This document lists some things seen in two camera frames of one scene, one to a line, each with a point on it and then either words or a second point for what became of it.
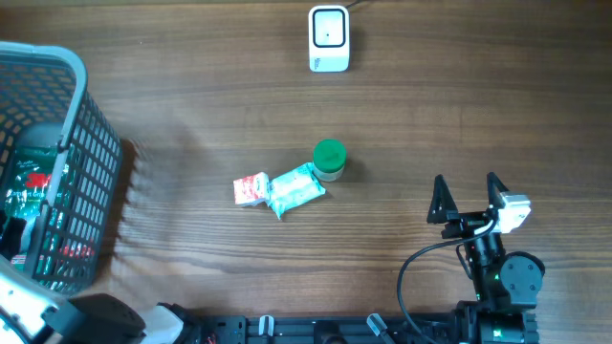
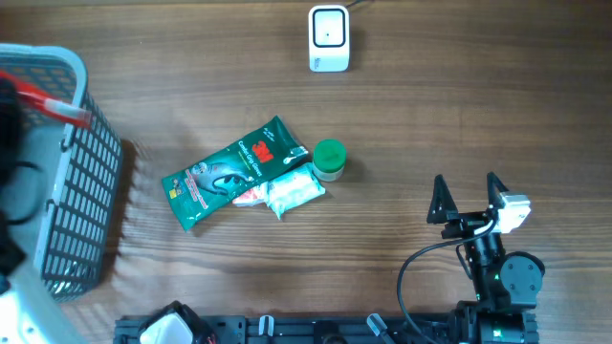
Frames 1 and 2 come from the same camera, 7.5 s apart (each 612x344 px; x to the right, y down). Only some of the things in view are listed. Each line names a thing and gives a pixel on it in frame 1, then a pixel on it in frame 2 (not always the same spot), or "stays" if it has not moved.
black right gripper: (463, 222) stays
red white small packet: (251, 190) stays
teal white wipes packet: (293, 189) stays
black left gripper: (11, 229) → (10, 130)
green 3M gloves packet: (30, 173) → (205, 185)
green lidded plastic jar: (329, 158) stays
